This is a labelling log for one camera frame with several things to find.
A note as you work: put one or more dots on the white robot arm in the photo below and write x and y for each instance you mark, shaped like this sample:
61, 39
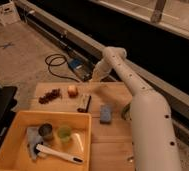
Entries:
154, 142

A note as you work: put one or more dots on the green plastic cup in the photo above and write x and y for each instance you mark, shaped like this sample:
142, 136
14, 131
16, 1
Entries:
64, 133

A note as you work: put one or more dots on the brown wooden block brush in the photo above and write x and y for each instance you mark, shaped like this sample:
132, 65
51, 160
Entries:
84, 103

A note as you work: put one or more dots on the blue electronic device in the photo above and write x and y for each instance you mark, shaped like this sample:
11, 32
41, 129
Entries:
80, 69

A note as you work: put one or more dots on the red yellow apple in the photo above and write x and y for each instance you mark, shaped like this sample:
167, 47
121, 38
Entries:
72, 91

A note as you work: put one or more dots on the blue sponge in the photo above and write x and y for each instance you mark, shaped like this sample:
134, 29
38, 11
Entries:
105, 114

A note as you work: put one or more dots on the green chili pepper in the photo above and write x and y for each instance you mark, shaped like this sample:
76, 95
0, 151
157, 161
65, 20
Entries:
126, 112

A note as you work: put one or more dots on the dark grape bunch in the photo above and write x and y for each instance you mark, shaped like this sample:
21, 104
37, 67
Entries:
49, 96

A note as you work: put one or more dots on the grey cloth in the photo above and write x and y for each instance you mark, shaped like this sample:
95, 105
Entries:
33, 139

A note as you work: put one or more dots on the yellow plastic bin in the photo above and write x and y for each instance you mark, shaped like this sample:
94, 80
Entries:
14, 155

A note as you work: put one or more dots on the white cardboard box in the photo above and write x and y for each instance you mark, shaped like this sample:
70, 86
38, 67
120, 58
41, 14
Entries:
8, 13

